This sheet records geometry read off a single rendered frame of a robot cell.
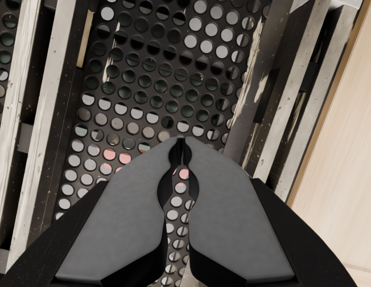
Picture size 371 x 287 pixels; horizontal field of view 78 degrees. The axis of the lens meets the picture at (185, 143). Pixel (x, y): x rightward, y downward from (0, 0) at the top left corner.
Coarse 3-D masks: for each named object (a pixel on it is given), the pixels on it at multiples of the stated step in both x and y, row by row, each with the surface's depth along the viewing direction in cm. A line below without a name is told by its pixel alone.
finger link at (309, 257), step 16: (256, 192) 8; (272, 192) 8; (272, 208) 8; (288, 208) 8; (272, 224) 7; (288, 224) 7; (304, 224) 7; (288, 240) 7; (304, 240) 7; (320, 240) 7; (288, 256) 6; (304, 256) 6; (320, 256) 6; (336, 256) 6; (304, 272) 6; (320, 272) 6; (336, 272) 6
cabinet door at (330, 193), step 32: (352, 32) 37; (352, 64) 36; (352, 96) 37; (320, 128) 38; (352, 128) 38; (320, 160) 39; (352, 160) 39; (320, 192) 40; (352, 192) 40; (320, 224) 41; (352, 224) 42; (352, 256) 43
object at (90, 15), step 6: (90, 12) 32; (90, 18) 33; (90, 24) 34; (84, 30) 32; (84, 36) 33; (84, 42) 33; (84, 48) 34; (84, 54) 34; (78, 60) 33; (78, 66) 33
